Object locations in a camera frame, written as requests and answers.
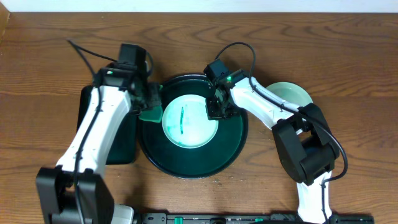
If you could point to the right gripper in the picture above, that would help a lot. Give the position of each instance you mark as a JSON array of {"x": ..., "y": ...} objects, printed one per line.
[{"x": 211, "y": 112}]

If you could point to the round black tray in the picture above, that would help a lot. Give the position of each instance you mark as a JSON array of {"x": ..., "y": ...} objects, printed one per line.
[{"x": 200, "y": 162}]

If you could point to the green sponge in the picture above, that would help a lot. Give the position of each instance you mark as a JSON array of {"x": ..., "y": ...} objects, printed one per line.
[{"x": 153, "y": 114}]

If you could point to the white plate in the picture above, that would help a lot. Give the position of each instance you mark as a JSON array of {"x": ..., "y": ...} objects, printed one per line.
[{"x": 270, "y": 89}]

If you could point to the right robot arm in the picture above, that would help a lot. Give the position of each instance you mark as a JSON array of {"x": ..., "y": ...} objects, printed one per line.
[{"x": 302, "y": 137}]

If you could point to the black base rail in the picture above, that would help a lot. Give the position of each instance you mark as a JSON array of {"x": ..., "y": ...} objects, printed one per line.
[{"x": 163, "y": 218}]

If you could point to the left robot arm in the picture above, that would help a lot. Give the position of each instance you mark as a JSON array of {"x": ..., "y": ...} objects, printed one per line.
[{"x": 74, "y": 190}]

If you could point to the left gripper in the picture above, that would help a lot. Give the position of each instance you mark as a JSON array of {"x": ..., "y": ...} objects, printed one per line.
[{"x": 152, "y": 100}]

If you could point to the rectangular black tray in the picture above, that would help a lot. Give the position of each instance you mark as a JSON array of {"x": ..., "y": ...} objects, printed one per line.
[{"x": 123, "y": 149}]

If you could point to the green plate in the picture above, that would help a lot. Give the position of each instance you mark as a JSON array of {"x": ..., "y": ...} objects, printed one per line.
[
  {"x": 290, "y": 92},
  {"x": 185, "y": 122}
]

